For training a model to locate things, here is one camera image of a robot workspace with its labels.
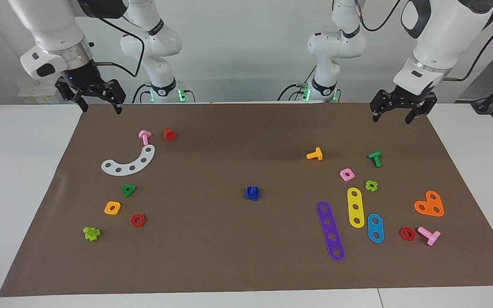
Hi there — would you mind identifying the white curved perforated plate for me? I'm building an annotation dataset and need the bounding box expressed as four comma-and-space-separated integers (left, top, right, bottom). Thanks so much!
101, 145, 156, 176

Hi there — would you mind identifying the yellow three-hole strip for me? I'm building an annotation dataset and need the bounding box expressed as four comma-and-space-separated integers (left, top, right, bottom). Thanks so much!
347, 187, 365, 229

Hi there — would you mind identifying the orange heart-shaped plate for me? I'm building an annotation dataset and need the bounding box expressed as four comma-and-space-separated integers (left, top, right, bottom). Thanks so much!
414, 190, 445, 217

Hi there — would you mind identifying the blue two-hole strip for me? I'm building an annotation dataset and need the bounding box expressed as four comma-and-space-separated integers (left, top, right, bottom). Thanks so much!
367, 213, 385, 244

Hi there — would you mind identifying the purple four-hole strip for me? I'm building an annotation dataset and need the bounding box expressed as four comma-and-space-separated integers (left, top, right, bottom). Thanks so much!
316, 201, 345, 261

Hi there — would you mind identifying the brown table mat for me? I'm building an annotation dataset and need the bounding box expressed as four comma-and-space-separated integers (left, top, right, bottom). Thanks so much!
0, 102, 493, 297

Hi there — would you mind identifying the black base cable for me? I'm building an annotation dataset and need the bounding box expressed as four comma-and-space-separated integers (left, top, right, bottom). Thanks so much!
132, 83, 151, 104
277, 83, 309, 102

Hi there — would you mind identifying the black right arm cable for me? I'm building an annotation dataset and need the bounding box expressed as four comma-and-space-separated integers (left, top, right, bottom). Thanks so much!
77, 0, 145, 78

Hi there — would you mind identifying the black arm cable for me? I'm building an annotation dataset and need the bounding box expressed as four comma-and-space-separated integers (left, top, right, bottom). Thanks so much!
353, 0, 493, 82
77, 0, 145, 78

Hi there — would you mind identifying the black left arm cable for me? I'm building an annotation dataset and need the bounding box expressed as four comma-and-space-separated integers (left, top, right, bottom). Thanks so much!
353, 0, 493, 82

